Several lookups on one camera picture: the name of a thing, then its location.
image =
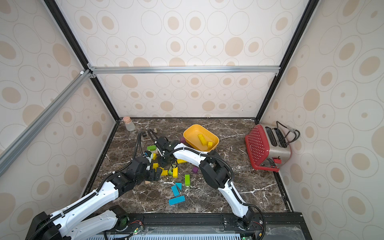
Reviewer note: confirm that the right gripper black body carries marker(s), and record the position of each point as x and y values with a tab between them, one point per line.
159	142

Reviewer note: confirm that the yellow plastic bowl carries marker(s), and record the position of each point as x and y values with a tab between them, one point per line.
191	137

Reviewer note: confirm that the teal long block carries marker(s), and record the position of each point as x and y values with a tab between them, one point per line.
176	200

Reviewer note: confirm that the aluminium crossbar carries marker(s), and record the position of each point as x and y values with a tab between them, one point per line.
185	70
26	137

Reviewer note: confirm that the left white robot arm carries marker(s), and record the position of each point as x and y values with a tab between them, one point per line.
60	224

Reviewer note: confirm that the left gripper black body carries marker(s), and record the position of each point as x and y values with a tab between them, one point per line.
149	174

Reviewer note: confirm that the green block arch top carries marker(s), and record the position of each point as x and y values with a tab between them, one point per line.
151	148

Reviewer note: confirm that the green upright block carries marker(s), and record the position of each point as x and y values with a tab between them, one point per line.
187	180

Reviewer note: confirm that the aluminium crossbar rear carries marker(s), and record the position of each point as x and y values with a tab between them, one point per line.
185	70

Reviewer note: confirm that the purple cube block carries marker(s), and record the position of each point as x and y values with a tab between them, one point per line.
195	170

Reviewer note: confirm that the small bottle pink cap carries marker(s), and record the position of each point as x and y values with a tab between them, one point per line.
130	126

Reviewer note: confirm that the teal parallelogram block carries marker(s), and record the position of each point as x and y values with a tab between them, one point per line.
175	191

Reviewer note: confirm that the small teal triangle block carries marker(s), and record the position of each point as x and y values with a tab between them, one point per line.
179	186

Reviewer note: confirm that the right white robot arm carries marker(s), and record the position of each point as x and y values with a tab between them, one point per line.
217	174

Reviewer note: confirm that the aluminium crossbar left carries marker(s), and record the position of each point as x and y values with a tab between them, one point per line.
26	137

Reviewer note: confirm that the silver toaster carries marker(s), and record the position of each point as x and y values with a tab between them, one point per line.
279	150

